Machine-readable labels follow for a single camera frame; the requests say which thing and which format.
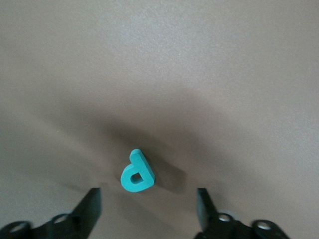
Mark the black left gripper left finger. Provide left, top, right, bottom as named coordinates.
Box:
left=0, top=188, right=102, bottom=239

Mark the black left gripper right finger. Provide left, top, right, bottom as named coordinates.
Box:
left=196, top=188, right=291, bottom=239

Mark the teal letter P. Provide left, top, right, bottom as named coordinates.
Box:
left=120, top=148, right=156, bottom=193

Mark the brown table cover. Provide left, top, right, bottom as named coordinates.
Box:
left=0, top=0, right=319, bottom=239

